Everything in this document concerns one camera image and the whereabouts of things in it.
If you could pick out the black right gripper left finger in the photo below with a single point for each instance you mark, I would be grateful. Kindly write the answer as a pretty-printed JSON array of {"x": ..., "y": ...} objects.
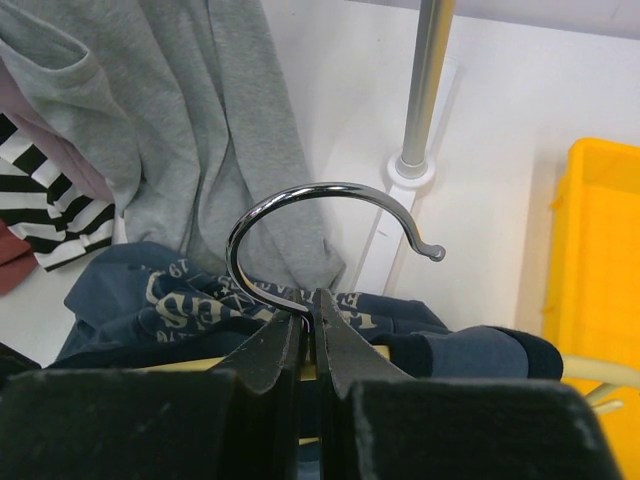
[{"x": 237, "y": 420}]

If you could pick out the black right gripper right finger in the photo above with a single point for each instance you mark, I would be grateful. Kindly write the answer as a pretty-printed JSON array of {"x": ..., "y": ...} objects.
[{"x": 376, "y": 422}]

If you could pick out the blue printed tank top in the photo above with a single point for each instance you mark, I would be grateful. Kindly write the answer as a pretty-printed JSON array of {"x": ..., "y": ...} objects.
[{"x": 141, "y": 304}]

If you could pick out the yellow hanger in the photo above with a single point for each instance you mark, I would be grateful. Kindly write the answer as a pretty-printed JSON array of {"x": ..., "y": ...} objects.
[{"x": 280, "y": 239}]

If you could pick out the black white striped tank top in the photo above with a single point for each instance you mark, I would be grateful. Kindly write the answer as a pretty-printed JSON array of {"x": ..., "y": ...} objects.
[{"x": 41, "y": 206}]

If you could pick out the rust red tank top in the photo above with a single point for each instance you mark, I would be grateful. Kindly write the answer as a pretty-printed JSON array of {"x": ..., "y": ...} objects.
[{"x": 17, "y": 260}]

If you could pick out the grey tank top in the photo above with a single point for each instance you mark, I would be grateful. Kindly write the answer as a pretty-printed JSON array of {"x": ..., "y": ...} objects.
[{"x": 181, "y": 106}]

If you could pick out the mauve tank top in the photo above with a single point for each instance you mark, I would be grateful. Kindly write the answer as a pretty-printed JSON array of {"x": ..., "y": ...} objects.
[{"x": 60, "y": 151}]

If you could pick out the yellow plastic tray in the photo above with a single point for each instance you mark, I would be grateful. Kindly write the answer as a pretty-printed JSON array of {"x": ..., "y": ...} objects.
[{"x": 592, "y": 298}]

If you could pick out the silver white clothes rack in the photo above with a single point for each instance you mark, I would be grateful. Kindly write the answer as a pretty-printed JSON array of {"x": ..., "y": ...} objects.
[{"x": 411, "y": 171}]

